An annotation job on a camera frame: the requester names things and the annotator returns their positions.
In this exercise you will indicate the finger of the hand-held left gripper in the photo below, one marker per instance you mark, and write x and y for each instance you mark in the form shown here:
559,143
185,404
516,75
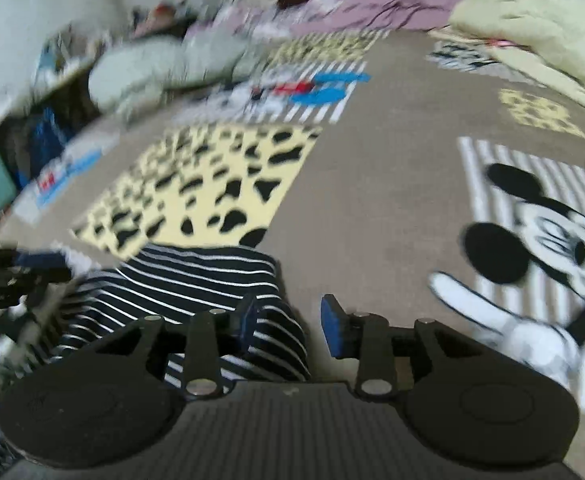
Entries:
42,269

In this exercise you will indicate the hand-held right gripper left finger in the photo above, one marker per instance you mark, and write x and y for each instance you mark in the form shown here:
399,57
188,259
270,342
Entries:
246,321

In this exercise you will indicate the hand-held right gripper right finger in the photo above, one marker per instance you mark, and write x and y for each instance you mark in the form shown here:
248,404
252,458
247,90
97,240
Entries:
332,327

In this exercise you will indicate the navy white striped shirt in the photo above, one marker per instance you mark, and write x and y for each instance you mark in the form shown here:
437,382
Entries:
187,280

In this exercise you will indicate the blue bag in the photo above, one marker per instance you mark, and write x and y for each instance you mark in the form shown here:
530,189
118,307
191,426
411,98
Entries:
47,135

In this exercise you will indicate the brown cartoon printed blanket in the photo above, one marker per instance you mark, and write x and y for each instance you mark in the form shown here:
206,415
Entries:
372,160

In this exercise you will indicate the grey-green padded cloth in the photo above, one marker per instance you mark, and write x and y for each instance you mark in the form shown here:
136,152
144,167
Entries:
147,67

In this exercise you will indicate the pink blanket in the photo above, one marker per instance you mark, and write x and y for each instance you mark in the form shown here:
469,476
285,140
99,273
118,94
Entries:
372,2

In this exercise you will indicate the cream fluffy comforter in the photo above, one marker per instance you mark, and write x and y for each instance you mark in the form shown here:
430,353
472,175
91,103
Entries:
542,25

